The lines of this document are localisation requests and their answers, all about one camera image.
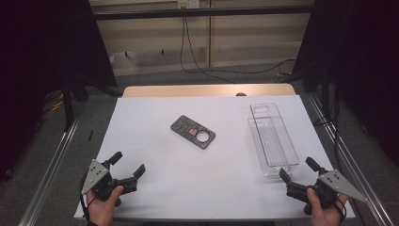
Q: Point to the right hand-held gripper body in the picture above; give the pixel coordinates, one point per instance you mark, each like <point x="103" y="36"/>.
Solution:
<point x="338" y="185"/>

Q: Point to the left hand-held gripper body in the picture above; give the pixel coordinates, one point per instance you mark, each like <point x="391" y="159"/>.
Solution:
<point x="94" y="177"/>

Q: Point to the clear plastic box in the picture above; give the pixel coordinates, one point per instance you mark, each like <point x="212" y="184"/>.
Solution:
<point x="273" y="141"/>

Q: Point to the grey phone case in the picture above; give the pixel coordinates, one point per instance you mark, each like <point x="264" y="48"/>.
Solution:
<point x="185" y="127"/>

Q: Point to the person's right hand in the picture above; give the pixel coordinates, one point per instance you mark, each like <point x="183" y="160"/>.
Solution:
<point x="327" y="216"/>

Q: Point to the person's left hand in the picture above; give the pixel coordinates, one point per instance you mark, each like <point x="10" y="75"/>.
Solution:
<point x="103" y="210"/>

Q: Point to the white table mat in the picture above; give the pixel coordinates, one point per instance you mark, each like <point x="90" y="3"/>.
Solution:
<point x="188" y="182"/>

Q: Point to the black stand leg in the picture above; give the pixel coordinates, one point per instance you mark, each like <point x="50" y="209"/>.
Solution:
<point x="68" y="106"/>

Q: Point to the black curtain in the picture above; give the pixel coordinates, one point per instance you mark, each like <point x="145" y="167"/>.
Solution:
<point x="360" y="62"/>
<point x="37" y="47"/>

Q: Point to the black horizontal bar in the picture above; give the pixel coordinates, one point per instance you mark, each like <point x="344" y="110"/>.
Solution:
<point x="204" y="13"/>

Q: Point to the metal floor rail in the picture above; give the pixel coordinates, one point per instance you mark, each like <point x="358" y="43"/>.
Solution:
<point x="354" y="169"/>
<point x="50" y="175"/>

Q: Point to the white wall socket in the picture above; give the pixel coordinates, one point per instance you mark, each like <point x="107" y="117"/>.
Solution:
<point x="188" y="3"/>

